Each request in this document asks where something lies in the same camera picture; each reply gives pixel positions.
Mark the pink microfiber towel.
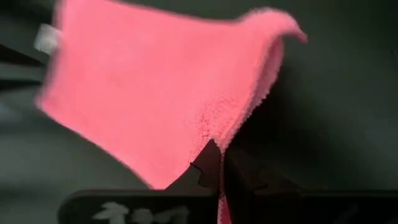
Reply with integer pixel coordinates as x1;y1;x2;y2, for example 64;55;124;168
34;0;308;224

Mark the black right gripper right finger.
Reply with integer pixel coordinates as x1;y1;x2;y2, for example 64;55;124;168
223;146;304;224

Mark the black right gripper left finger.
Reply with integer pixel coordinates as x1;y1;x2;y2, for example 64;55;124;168
164;139;222;224

